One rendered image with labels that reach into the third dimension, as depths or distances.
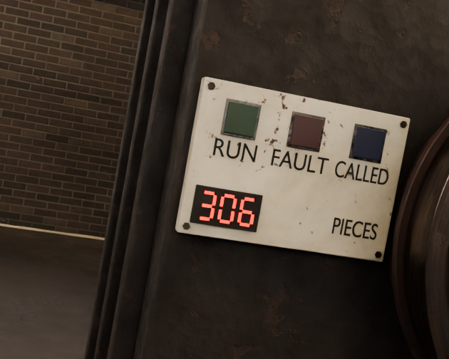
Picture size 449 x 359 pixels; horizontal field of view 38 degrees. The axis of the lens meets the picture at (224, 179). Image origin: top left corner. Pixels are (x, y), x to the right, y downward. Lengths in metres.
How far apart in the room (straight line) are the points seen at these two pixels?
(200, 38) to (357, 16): 0.19
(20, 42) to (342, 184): 6.08
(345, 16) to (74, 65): 5.97
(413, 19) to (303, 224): 0.29
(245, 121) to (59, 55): 6.01
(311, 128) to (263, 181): 0.08
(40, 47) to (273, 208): 6.04
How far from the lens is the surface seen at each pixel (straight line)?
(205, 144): 0.75
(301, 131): 0.78
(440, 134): 0.78
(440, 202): 0.71
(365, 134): 0.81
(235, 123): 0.75
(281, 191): 0.78
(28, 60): 6.74
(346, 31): 0.83
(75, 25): 6.76
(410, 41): 0.86
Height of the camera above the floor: 1.17
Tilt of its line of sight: 3 degrees down
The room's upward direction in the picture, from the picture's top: 10 degrees clockwise
